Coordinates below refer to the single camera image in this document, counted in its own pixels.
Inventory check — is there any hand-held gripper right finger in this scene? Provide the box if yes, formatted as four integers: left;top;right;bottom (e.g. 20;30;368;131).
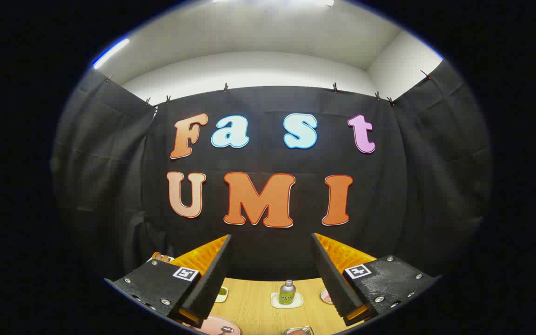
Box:
311;233;441;327

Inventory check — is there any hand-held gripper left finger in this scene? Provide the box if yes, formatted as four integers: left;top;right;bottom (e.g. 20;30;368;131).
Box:
104;234;232;328

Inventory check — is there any pink round plate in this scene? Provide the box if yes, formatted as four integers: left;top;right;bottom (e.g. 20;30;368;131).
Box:
193;315;241;335

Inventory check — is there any green label soda bottle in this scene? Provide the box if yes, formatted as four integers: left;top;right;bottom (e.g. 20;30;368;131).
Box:
279;280;296;306

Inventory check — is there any white square coaster plate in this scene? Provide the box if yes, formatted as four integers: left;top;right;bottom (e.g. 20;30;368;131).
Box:
271;292;304;309

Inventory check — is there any black backdrop cloth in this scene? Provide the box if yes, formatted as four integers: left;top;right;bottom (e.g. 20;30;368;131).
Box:
50;58;494;284

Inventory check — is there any row of backdrop clips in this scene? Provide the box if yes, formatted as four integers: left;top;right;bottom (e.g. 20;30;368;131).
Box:
105;69;434;107

